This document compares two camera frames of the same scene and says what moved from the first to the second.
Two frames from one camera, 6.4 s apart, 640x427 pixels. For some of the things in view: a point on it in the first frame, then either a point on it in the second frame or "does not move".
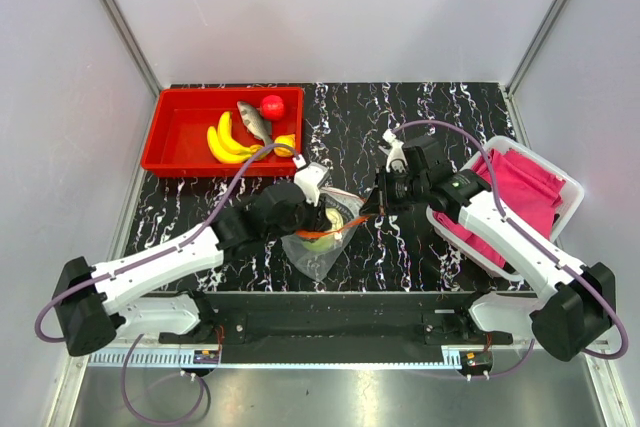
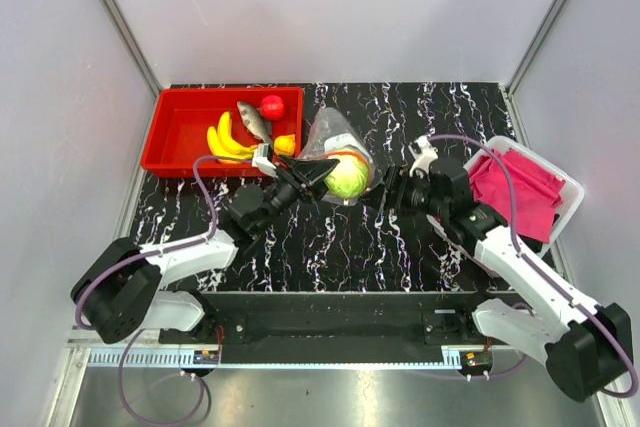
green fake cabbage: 330,241 -> 349,178
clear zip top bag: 318,252 -> 333,133
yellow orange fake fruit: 286,139 does not move
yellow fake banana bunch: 222,146 does not move
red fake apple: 272,107 does not move
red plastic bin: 177,145 does not move
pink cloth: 527,194 does not move
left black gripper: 317,220 -> 311,172
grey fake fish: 258,125 does not move
